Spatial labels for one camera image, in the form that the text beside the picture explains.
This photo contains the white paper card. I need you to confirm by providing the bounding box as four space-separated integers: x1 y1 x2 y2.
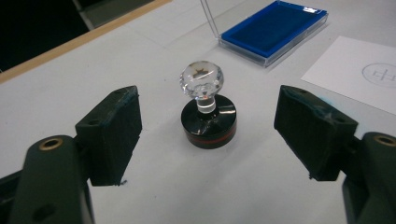
301 35 396 116

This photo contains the blue ink pad clear case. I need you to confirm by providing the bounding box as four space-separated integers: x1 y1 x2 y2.
199 0 330 68

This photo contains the large white table cover sheet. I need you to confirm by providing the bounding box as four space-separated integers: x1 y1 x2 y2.
0 0 396 224

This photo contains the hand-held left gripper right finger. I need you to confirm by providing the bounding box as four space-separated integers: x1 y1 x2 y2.
274 84 359 182

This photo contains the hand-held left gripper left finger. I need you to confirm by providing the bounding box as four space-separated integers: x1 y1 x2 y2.
75 85 143 187

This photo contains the crystal knob stamp black base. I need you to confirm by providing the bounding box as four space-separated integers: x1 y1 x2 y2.
178 60 238 149

